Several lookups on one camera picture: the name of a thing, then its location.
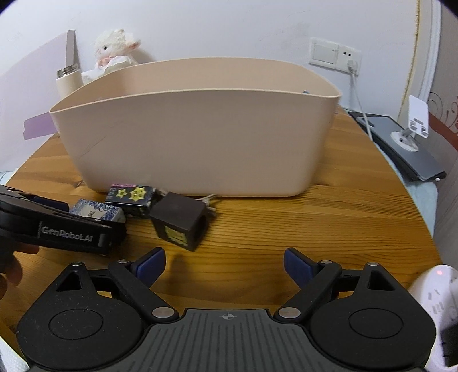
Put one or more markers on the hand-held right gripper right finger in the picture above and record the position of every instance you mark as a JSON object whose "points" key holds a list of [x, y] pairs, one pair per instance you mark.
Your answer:
{"points": [[297, 266]]}

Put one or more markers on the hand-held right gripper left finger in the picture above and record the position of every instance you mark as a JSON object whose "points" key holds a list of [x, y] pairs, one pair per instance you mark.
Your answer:
{"points": [[152, 266]]}

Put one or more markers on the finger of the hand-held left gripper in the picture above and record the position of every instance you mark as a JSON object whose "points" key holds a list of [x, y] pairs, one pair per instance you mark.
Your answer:
{"points": [[43, 203], [71, 234]]}

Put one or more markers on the blue white patterned box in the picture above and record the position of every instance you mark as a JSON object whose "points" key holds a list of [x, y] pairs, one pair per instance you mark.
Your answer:
{"points": [[96, 211]]}

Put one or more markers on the beige plastic storage bin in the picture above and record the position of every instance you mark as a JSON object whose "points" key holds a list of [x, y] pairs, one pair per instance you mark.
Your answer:
{"points": [[200, 143]]}

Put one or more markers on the person's left hand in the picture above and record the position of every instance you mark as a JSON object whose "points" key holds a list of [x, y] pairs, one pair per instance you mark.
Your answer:
{"points": [[12, 277]]}

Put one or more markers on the dark brown cube box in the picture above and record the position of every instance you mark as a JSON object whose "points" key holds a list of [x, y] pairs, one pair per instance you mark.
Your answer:
{"points": [[175, 221]]}

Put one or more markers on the black box with yellow stars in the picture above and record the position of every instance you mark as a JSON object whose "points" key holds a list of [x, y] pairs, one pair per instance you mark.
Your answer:
{"points": [[130, 196]]}

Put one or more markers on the pale purple folder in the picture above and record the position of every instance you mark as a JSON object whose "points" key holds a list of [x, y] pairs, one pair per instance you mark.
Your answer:
{"points": [[28, 86]]}

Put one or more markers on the cream bottle with metal cap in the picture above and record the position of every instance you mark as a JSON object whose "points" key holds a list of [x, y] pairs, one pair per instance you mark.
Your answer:
{"points": [[68, 82]]}

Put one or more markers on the white power strip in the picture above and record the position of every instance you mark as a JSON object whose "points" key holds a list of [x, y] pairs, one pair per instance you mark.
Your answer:
{"points": [[434, 297]]}

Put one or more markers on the grey laptop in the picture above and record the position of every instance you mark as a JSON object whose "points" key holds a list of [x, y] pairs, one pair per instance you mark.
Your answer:
{"points": [[404, 150]]}

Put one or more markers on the white plush lamb toy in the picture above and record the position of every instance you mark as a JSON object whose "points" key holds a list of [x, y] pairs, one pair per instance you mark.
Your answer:
{"points": [[112, 48]]}

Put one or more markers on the white phone stand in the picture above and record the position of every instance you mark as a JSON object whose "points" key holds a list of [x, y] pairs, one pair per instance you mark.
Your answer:
{"points": [[417, 118]]}

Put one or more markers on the white wall switch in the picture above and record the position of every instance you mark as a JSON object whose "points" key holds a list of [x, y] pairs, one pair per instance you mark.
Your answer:
{"points": [[323, 53]]}

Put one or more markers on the white wall socket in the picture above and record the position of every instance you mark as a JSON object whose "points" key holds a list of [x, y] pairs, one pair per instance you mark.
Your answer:
{"points": [[349, 53]]}

